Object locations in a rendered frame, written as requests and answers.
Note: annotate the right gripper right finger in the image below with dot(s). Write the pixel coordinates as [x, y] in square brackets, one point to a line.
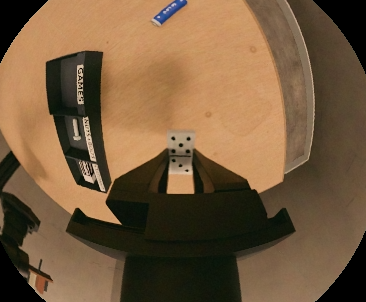
[216, 177]

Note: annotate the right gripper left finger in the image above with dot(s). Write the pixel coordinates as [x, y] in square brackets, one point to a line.
[146, 176]

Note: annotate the black and white eraser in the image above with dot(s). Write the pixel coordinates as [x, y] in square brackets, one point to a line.
[87, 171]

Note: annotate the blue aa battery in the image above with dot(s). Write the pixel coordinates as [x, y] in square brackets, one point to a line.
[168, 11]

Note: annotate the white domino with black pips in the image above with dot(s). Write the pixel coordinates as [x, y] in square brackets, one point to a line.
[180, 143]

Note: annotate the beige bolt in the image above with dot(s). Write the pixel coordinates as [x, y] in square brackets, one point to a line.
[77, 136]

